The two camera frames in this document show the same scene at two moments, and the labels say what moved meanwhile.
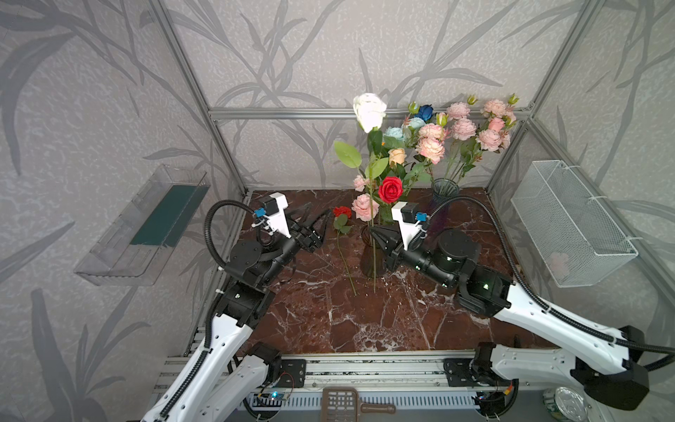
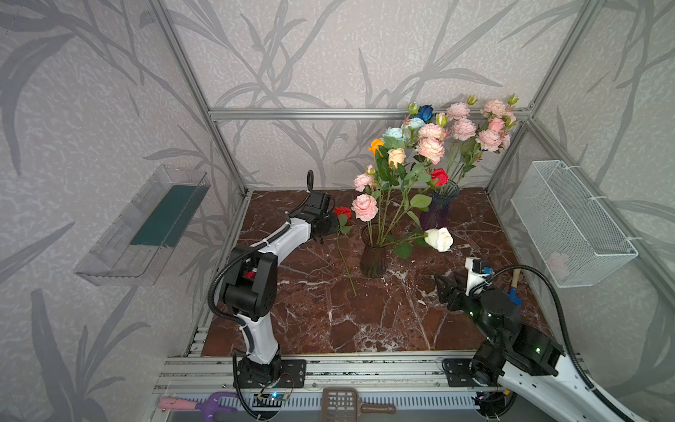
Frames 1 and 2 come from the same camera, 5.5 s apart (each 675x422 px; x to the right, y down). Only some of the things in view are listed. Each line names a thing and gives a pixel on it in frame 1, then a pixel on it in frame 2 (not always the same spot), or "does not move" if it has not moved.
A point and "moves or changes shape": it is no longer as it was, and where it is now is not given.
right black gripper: [388, 242] -> [449, 293]
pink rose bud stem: [497, 124] does not move
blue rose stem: [425, 112] does not move
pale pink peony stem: [463, 130] does not move
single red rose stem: [391, 189] -> [438, 177]
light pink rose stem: [366, 207] does not move
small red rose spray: [342, 214] does not move
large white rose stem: [369, 111] moves or changes shape
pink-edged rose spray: [431, 146] does not move
